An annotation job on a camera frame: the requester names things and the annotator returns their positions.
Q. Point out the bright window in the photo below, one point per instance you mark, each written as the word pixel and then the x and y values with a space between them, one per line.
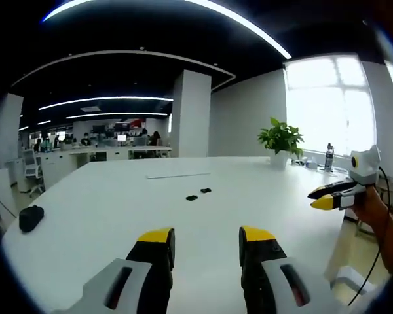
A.
pixel 329 104

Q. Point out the black pouch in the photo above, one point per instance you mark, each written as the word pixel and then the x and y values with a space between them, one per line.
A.
pixel 31 218

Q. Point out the long ceiling strip light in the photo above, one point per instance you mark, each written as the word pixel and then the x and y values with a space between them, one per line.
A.
pixel 216 13

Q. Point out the dark water bottle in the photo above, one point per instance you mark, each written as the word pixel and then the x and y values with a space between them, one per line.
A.
pixel 328 158

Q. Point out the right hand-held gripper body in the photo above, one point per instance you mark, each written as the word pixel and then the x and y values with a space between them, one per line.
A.
pixel 366 167

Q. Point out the computer monitor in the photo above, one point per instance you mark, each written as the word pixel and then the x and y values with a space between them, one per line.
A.
pixel 121 138

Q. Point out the long white office desk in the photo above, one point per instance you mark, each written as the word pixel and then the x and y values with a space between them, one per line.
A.
pixel 118 152

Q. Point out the flat white strip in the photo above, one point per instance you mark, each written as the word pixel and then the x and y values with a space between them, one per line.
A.
pixel 178 175

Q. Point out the white office chair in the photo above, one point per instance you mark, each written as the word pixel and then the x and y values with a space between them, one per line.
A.
pixel 31 170

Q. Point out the person's right hand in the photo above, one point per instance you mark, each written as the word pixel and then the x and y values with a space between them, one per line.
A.
pixel 373 207

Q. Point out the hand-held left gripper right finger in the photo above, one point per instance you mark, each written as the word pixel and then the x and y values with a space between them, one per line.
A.
pixel 275 281

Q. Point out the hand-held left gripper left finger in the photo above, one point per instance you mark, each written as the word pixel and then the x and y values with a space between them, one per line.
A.
pixel 136 284

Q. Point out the tissue pack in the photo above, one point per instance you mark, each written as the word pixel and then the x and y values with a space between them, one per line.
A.
pixel 311 162

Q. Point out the green potted plant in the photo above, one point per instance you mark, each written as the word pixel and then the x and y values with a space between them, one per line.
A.
pixel 281 142

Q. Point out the black plastic buckle part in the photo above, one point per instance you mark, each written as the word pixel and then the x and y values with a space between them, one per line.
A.
pixel 205 189
pixel 191 197

